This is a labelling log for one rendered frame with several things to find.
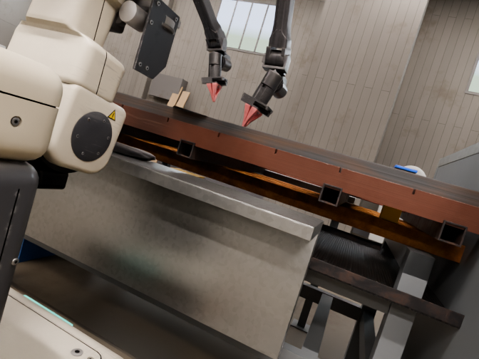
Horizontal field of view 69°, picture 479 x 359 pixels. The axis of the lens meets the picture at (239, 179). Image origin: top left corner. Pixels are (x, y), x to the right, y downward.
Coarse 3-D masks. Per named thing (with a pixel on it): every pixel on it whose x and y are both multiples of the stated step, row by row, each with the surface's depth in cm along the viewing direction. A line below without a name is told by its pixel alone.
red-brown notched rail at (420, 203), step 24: (144, 120) 110; (168, 120) 108; (192, 144) 104; (216, 144) 102; (240, 144) 99; (288, 168) 95; (312, 168) 92; (336, 168) 90; (360, 192) 88; (384, 192) 86; (408, 192) 85; (432, 216) 83; (456, 216) 81
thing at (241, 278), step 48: (48, 192) 117; (96, 192) 111; (144, 192) 105; (48, 240) 116; (96, 240) 110; (144, 240) 104; (192, 240) 99; (240, 240) 94; (288, 240) 90; (144, 288) 103; (192, 288) 98; (240, 288) 94; (288, 288) 89; (240, 336) 93
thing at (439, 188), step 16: (128, 96) 118; (160, 112) 114; (176, 112) 112; (208, 128) 108; (224, 128) 106; (240, 128) 104; (272, 144) 101; (288, 144) 99; (304, 144) 98; (320, 160) 96; (336, 160) 95; (352, 160) 93; (384, 176) 91; (400, 176) 89; (416, 176) 88; (432, 192) 87; (448, 192) 86; (464, 192) 85
